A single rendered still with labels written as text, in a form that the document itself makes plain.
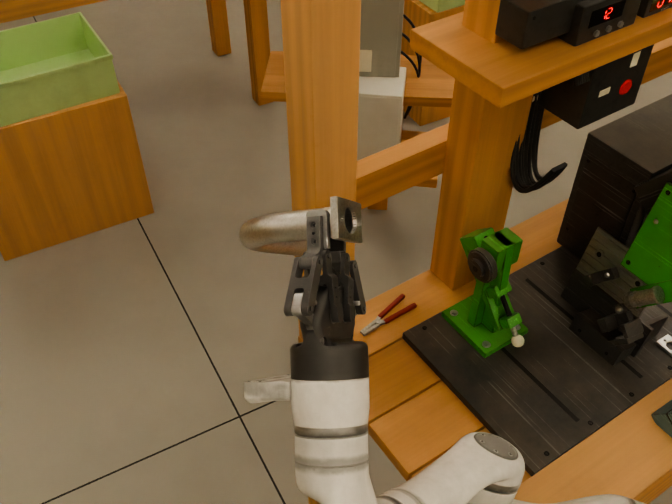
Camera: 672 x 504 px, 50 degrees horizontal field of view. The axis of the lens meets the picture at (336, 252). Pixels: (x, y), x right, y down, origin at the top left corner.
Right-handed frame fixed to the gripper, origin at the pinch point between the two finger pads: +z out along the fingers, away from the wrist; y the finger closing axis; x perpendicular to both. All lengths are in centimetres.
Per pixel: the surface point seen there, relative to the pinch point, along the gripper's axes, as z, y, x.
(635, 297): -6, -100, -22
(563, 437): -34, -90, -7
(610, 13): 44, -71, -22
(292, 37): 34, -32, 21
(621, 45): 39, -75, -24
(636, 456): -37, -93, -21
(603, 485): -42, -86, -15
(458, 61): 35, -58, 2
